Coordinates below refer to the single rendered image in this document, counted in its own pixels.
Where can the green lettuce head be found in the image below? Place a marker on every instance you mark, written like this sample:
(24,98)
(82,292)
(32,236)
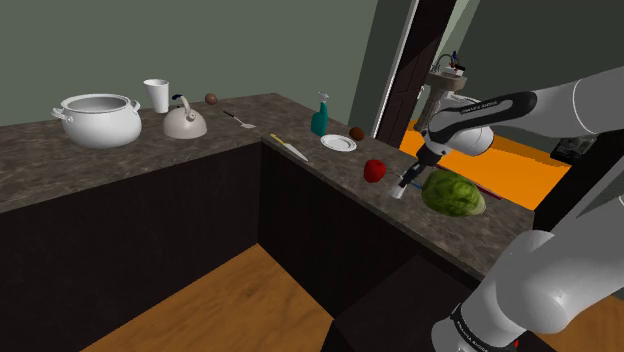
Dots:
(451,195)

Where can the beige kettle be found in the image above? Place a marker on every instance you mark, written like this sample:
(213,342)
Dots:
(184,128)

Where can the pedestal sink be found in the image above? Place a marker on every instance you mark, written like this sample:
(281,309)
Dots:
(441,90)

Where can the white cooking pot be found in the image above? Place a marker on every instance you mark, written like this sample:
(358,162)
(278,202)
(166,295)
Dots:
(100,126)

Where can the small brown potato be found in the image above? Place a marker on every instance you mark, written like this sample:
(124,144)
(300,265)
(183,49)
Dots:
(211,99)

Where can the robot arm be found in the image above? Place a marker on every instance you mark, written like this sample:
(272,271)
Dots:
(536,292)

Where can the dark brown door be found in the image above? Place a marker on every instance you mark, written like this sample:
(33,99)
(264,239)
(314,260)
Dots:
(414,73)

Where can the red pencil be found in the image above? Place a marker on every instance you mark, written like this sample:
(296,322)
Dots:
(490,193)

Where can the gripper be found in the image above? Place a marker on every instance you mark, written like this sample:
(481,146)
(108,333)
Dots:
(414,173)

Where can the brown round fruit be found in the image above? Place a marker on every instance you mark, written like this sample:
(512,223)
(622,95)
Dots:
(357,134)

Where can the blue pen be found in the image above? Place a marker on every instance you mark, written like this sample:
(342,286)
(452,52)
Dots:
(417,184)

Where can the white cup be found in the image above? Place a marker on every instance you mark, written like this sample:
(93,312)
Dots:
(157,97)

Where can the red apple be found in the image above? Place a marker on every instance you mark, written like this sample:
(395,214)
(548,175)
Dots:
(374,171)

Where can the white plate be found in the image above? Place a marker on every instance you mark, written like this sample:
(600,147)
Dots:
(338,143)

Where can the teal spray bottle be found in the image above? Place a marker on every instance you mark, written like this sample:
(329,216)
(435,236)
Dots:
(319,124)

